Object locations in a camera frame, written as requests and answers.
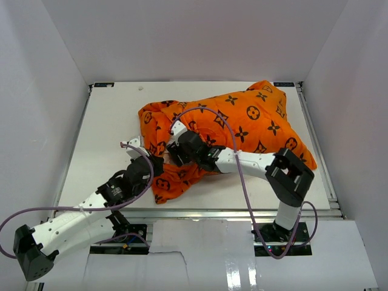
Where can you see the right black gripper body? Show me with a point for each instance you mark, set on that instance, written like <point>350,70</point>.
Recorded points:
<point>187,158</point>

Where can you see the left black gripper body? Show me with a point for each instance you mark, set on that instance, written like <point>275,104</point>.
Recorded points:
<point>139,190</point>

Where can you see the orange patterned pillowcase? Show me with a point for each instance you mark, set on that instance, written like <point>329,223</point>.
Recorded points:
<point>254,120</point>

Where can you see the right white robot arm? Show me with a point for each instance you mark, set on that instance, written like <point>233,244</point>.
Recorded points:
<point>288,176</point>

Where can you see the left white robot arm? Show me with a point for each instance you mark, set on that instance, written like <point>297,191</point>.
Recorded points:
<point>39,248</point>

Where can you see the left blue corner label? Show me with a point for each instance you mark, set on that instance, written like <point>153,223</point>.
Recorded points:
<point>103,84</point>

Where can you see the blue corner label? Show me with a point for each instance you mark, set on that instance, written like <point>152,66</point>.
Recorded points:
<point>284,84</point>
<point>103,84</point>

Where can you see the right blue corner label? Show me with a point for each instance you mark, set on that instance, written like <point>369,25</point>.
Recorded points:
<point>284,84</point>

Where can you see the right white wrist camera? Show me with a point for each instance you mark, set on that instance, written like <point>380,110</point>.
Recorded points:
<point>178,128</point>

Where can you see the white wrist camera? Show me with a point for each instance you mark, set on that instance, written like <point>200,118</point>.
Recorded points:
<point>134,147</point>
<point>178,128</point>

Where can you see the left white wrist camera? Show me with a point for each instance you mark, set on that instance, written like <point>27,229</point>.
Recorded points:
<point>134,147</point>

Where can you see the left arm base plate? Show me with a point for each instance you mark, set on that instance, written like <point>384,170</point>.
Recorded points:
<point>127,238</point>

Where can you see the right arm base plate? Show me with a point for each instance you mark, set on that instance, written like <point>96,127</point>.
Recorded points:
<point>276,241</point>

